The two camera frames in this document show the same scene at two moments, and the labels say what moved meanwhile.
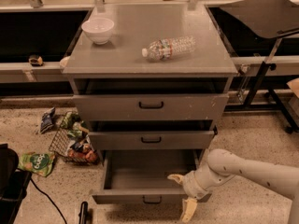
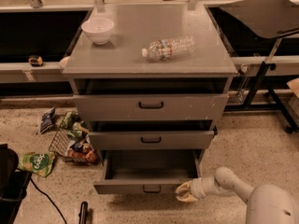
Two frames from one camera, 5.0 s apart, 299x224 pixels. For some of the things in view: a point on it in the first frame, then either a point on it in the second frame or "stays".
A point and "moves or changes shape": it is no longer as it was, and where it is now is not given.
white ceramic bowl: [98, 29] stays
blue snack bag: [47, 121] stays
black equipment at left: [13, 185] stays
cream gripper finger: [179, 178] -> [185, 187]
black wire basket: [73, 142] stays
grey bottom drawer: [143, 176] moves or changes shape
